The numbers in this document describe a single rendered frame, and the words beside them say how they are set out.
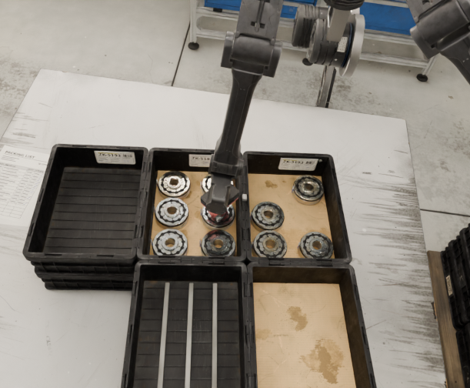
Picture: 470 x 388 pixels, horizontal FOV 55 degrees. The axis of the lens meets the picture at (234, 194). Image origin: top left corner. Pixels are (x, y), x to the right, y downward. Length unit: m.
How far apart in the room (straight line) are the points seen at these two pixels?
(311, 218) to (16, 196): 1.01
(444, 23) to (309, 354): 0.85
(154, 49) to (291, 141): 1.77
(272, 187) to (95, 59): 2.08
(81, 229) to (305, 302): 0.70
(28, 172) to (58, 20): 2.10
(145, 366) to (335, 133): 1.19
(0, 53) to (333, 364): 2.94
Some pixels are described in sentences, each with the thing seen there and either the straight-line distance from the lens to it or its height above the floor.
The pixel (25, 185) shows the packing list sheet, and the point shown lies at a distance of 1.75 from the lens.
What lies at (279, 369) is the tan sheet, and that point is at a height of 0.83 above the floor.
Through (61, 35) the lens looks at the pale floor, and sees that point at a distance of 3.58.
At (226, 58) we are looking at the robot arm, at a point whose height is 1.48.
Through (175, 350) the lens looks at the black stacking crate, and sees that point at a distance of 1.25.
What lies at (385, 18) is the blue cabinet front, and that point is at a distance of 3.24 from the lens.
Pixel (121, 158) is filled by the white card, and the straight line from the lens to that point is 1.50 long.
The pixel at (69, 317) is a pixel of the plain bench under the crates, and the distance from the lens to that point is 1.46.
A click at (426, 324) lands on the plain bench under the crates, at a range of 1.58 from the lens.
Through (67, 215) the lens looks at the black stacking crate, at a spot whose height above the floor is 0.83.
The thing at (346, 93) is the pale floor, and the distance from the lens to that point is 3.22.
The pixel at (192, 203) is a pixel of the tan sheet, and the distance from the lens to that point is 1.45.
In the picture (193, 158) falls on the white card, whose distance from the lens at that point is 1.47.
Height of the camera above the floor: 2.03
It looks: 54 degrees down
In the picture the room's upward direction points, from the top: 8 degrees clockwise
